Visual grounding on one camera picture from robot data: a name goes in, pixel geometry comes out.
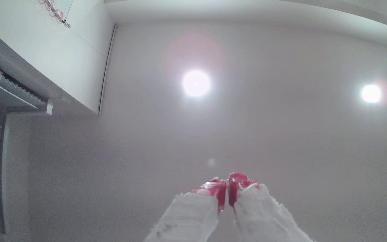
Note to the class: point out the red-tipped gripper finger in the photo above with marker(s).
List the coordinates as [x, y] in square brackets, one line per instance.
[193, 215]
[260, 215]

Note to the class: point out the round ceiling light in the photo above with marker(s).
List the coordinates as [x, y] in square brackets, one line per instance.
[196, 83]
[371, 93]

